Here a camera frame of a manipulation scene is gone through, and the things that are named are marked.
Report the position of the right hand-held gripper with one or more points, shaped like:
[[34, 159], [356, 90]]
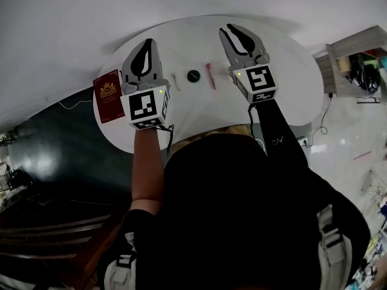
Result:
[[258, 81]]

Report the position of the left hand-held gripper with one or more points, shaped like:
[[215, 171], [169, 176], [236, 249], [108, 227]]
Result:
[[143, 107]]

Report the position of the dark red hardcover book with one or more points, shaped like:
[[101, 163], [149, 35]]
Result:
[[109, 97]]

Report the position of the small dark green round cap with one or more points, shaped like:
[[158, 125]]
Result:
[[193, 76]]

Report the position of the person's left forearm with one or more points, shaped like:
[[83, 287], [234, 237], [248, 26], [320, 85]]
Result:
[[146, 174]]

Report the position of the person's right forearm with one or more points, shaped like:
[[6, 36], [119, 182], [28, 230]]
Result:
[[278, 131]]

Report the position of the round white table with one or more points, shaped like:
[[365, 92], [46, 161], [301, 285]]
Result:
[[205, 110]]

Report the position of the person's tan trousers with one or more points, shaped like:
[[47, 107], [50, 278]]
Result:
[[236, 129]]

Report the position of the grey wooden shelf unit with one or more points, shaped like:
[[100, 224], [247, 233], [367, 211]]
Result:
[[335, 71]]

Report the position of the white power strip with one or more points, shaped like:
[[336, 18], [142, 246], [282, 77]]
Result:
[[303, 141]]

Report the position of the red tape strip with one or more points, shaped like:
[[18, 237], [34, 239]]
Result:
[[362, 155]]

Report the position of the person's black shirt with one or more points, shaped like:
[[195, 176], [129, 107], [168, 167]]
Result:
[[236, 222]]

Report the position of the dark wooden slatted bench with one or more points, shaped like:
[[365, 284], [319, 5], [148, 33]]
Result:
[[45, 237]]

